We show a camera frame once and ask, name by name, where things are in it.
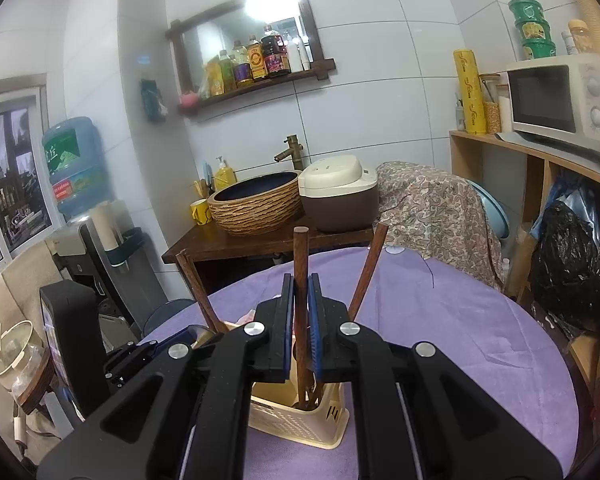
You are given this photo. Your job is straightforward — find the black chopstick gold band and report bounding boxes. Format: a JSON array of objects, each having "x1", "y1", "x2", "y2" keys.
[{"x1": 294, "y1": 226, "x2": 310, "y2": 410}]

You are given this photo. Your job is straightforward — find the reddish brown chopstick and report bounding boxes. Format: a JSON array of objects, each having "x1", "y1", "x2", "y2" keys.
[{"x1": 348, "y1": 223, "x2": 388, "y2": 321}]

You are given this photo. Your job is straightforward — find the white pot with lid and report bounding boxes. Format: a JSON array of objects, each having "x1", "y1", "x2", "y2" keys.
[{"x1": 0, "y1": 320, "x2": 44, "y2": 394}]

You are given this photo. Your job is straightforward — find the cream perforated utensil holder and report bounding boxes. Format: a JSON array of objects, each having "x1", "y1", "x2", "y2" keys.
[{"x1": 176, "y1": 315, "x2": 350, "y2": 456}]

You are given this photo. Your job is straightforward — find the purple floral tablecloth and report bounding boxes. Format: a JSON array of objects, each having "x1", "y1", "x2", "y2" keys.
[{"x1": 210, "y1": 248, "x2": 579, "y2": 479}]

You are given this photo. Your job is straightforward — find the water dispenser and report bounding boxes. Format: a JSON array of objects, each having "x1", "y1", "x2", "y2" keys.
[{"x1": 47, "y1": 200, "x2": 166, "y2": 335}]

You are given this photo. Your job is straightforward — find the dark wooden side table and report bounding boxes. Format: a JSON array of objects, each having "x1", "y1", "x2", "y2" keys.
[{"x1": 161, "y1": 219, "x2": 376, "y2": 296}]

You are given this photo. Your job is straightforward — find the wooden shelf unit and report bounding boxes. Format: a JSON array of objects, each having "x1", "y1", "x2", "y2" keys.
[{"x1": 448, "y1": 129, "x2": 600, "y2": 306}]

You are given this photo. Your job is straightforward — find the yellow cup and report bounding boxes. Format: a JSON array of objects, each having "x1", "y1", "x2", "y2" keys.
[{"x1": 189, "y1": 198, "x2": 212, "y2": 226}]

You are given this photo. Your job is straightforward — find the floral cloth covered chair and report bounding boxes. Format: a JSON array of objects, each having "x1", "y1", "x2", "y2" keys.
[{"x1": 374, "y1": 162, "x2": 505, "y2": 292}]

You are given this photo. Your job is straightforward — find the black plastic bag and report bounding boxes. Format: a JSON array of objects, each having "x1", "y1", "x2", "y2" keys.
[{"x1": 529, "y1": 174, "x2": 600, "y2": 334}]

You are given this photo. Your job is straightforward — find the blue water jug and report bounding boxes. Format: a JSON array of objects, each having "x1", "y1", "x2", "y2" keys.
[{"x1": 42, "y1": 116, "x2": 114, "y2": 221}]

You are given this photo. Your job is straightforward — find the blue plastic basin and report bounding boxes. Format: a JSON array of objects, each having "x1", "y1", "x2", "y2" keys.
[{"x1": 469, "y1": 181, "x2": 510, "y2": 240}]

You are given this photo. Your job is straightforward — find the woven basket sink bowl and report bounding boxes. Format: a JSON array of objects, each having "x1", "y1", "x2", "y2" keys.
[{"x1": 208, "y1": 171, "x2": 302, "y2": 236}]

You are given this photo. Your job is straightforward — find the white rice cooker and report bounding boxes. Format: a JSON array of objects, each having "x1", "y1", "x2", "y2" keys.
[{"x1": 298, "y1": 154, "x2": 379, "y2": 233}]

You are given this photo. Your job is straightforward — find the yellow soap dispenser bottle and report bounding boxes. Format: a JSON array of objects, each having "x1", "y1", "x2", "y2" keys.
[{"x1": 213, "y1": 156, "x2": 237, "y2": 192}]

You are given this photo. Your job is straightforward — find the brass faucet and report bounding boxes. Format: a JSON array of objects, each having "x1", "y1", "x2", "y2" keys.
[{"x1": 274, "y1": 134, "x2": 304, "y2": 171}]

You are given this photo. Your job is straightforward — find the yellow foil roll box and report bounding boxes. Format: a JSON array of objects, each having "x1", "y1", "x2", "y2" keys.
[{"x1": 453, "y1": 49, "x2": 486, "y2": 134}]

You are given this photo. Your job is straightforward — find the white microwave oven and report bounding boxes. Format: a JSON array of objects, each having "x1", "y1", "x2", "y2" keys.
[{"x1": 506, "y1": 53, "x2": 600, "y2": 154}]

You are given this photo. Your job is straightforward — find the orange label oil bottle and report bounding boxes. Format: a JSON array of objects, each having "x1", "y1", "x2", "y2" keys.
[{"x1": 247, "y1": 35, "x2": 268, "y2": 81}]

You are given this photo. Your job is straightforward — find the dark sauce bottle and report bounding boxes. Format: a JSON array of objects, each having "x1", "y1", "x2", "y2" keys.
[{"x1": 261, "y1": 25, "x2": 291, "y2": 78}]

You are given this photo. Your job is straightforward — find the wooden framed mirror shelf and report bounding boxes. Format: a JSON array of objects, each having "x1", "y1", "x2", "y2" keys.
[{"x1": 166, "y1": 0, "x2": 336, "y2": 116}]

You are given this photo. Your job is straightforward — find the green instant noodle cups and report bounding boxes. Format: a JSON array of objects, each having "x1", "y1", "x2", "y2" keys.
[{"x1": 508, "y1": 0, "x2": 556, "y2": 60}]

